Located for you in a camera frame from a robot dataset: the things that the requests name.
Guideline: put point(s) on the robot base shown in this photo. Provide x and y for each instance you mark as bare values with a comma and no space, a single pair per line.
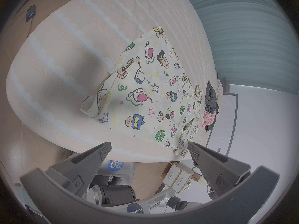
161,198

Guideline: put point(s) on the black garment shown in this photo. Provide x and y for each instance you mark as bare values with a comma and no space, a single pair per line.
210,127

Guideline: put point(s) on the pink garment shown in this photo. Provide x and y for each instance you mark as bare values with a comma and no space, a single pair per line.
209,118

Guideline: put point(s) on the wooden bedside table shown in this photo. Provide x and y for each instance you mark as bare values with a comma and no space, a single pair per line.
179,178

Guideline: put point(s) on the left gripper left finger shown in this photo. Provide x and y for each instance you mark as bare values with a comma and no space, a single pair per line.
84,169

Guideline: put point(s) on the blue-green curtain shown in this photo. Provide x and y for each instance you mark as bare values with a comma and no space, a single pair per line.
245,31

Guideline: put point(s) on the dark grey garment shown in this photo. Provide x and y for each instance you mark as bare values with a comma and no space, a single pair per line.
211,97

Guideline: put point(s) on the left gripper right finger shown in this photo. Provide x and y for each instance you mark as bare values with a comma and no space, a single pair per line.
217,171

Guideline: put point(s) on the white printed pyjama top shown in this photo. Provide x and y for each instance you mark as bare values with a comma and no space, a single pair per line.
144,90

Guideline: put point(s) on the black power adapter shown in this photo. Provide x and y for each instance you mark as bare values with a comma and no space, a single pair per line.
30,12

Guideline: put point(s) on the grey bedside table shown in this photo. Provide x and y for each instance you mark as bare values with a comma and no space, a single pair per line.
223,83

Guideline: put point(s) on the bed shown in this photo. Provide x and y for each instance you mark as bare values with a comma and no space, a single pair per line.
70,66

